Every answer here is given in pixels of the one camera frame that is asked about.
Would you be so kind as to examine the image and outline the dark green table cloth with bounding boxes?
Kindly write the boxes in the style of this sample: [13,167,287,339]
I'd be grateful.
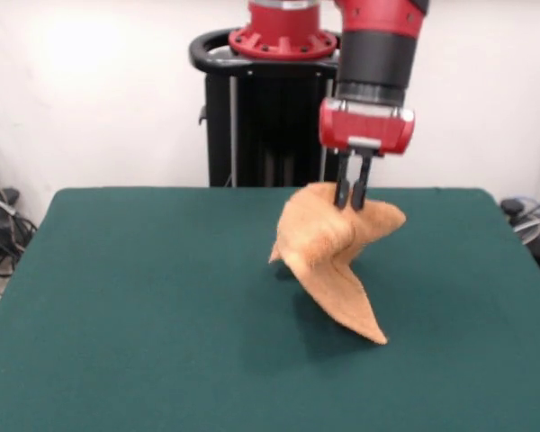
[0,186,540,432]

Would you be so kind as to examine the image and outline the black cable tangle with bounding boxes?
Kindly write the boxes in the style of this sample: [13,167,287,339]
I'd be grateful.
[0,143,40,316]

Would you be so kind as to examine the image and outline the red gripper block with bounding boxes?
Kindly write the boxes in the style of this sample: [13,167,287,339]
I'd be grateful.
[319,98,418,212]

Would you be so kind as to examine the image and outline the gray chair base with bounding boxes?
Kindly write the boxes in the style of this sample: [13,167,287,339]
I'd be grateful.
[512,214,540,247]

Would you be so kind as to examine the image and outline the tan terry towel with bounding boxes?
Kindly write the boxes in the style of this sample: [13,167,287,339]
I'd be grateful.
[268,182,408,347]

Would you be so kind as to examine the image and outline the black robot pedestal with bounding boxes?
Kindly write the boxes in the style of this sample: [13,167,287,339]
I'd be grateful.
[188,27,343,188]

